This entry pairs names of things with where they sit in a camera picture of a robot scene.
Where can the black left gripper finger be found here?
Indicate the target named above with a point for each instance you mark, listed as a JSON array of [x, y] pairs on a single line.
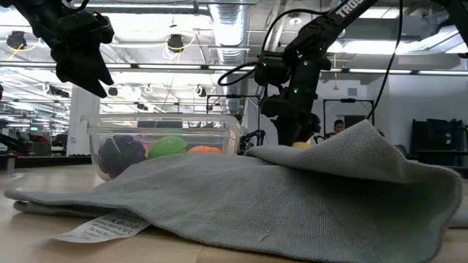
[[102, 71], [78, 76]]

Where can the yellow toy lemon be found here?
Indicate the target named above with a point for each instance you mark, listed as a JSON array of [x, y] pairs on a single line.
[[301, 145]]

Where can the orange toy orange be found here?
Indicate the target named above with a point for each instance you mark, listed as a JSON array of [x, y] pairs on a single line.
[[204, 149]]

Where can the purple toy grapes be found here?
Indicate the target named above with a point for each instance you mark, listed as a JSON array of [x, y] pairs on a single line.
[[120, 153]]

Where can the red toy pepper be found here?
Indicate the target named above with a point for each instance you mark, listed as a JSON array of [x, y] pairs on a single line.
[[148, 149]]

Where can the green toy lime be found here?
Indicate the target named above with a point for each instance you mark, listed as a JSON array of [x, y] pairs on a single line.
[[166, 147]]

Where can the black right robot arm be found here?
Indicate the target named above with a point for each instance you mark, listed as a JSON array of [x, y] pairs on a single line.
[[329, 22]]

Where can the background black robot arm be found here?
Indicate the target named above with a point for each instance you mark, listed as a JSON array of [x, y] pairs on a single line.
[[252, 138]]

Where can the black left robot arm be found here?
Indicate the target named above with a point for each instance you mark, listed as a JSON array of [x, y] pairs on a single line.
[[33, 14]]

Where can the clear plastic tupperware container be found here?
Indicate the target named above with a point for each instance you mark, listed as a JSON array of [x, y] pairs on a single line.
[[219, 137]]

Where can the person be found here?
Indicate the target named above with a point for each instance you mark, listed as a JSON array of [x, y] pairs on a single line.
[[238, 117], [338, 126]]

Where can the white pillar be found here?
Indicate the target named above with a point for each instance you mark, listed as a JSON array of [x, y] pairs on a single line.
[[83, 120]]

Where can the black ceiling device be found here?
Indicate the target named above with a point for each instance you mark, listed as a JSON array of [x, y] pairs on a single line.
[[176, 42], [16, 39]]

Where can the long ceiling light bar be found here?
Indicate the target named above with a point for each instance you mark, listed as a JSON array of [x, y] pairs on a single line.
[[164, 66]]

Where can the grey cloth with label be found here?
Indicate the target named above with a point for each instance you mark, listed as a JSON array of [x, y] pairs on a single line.
[[256, 201]]

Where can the black shelf unit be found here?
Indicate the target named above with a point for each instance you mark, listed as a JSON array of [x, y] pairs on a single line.
[[435, 139]]

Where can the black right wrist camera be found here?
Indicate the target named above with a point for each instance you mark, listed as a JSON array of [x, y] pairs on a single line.
[[276, 106]]

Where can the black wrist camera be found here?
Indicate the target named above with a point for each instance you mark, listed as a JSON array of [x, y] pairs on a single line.
[[276, 106], [91, 27]]

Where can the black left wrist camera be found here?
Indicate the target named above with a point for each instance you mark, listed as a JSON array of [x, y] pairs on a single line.
[[91, 27]]

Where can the black stand frame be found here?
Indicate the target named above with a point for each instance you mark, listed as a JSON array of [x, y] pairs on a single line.
[[347, 100], [234, 96]]

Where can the black metal table frame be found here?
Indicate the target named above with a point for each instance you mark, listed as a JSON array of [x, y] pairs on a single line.
[[44, 162]]

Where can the silver air duct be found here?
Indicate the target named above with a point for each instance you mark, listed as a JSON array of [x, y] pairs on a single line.
[[230, 36]]

